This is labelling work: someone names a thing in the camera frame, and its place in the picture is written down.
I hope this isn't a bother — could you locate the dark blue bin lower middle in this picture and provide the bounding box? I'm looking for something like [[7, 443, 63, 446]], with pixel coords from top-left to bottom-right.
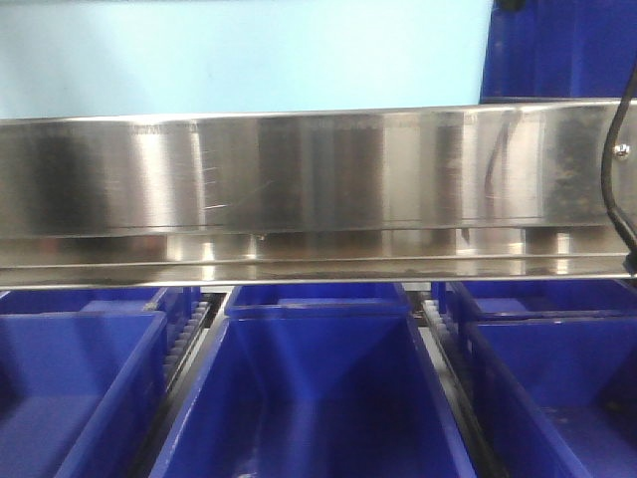
[[150, 315, 475, 477]]

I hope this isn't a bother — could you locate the black cable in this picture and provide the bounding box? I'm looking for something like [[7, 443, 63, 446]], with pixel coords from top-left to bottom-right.
[[599, 64, 637, 278]]

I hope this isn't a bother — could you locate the dark blue bin rear middle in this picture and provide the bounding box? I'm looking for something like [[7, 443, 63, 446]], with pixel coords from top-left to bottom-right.
[[225, 282, 411, 319]]

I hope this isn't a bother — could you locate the dark blue bin lower left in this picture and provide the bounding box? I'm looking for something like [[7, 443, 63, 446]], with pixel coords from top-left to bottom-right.
[[1, 312, 167, 477]]

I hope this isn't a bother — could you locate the lower white roller track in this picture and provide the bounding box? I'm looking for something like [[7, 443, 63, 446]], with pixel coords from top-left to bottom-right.
[[407, 291, 478, 453]]

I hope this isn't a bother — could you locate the light blue bin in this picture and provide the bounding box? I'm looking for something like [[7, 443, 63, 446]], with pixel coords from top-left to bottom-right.
[[1, 1, 493, 119]]

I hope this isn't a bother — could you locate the dark blue bin rear right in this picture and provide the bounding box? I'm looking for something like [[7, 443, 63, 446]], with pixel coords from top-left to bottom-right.
[[432, 279, 636, 324]]

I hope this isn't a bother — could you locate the steel shelf front beam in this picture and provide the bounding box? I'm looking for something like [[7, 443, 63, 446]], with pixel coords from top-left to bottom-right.
[[1, 100, 636, 289]]

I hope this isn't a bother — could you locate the dark blue bin upper right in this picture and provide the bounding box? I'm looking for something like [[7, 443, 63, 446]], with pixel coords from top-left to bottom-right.
[[480, 1, 636, 103]]

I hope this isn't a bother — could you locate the dark blue bin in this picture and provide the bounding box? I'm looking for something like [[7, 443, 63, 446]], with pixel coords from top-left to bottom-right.
[[432, 279, 636, 324], [1, 312, 167, 477], [150, 315, 475, 477], [480, 1, 636, 103], [466, 318, 636, 477], [225, 282, 411, 319]]

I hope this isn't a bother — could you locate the dark blue bin lower right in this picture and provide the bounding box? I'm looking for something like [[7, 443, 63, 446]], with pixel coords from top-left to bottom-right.
[[466, 318, 636, 477]]

